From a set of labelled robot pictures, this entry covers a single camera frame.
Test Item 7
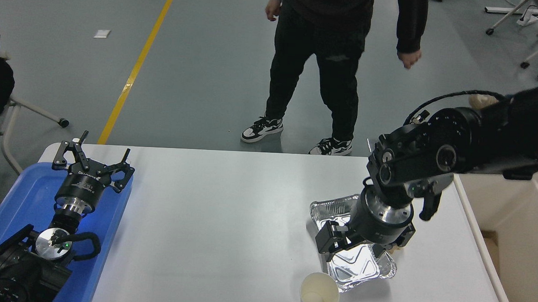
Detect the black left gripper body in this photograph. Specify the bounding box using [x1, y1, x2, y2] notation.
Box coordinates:
[54, 158, 115, 211]

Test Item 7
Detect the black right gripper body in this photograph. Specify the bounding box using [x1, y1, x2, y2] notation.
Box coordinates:
[347, 195, 418, 248]

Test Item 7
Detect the white paper cup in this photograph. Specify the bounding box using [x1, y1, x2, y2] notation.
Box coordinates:
[300, 271, 341, 302]

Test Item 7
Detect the walking person's left hand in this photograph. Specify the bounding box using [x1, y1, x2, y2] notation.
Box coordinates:
[396, 49, 422, 70]

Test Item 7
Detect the walking person's right hand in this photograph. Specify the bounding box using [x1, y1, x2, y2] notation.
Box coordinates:
[265, 0, 282, 23]

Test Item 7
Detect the rectangular foil tray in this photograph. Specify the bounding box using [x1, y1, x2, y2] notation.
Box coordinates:
[306, 192, 400, 294]

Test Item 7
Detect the blue plastic tray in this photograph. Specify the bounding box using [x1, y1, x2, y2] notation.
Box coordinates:
[0, 160, 134, 302]

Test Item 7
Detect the large pale plastic bin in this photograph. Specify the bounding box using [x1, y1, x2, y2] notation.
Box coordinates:
[446, 161, 538, 302]

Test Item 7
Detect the seated person with tan shoe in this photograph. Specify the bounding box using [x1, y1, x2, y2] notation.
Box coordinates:
[468, 93, 500, 111]

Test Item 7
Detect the walking person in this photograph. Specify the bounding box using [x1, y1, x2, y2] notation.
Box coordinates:
[240, 0, 429, 160]

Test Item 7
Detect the white power strip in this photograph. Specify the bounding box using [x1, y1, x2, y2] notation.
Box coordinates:
[516, 9, 538, 27]

